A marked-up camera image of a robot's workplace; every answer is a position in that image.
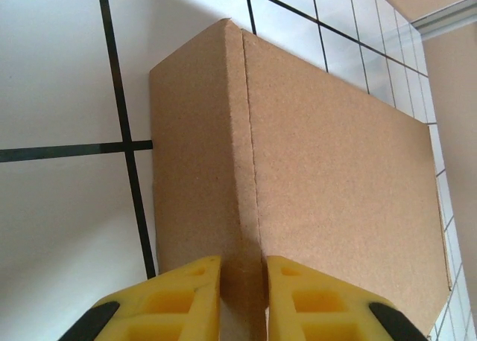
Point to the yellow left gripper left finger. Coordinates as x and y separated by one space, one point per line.
175 292

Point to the brown cardboard box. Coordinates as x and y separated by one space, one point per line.
316 169

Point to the aluminium side rail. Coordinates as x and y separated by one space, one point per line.
447 15

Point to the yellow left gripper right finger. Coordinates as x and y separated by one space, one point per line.
328 300

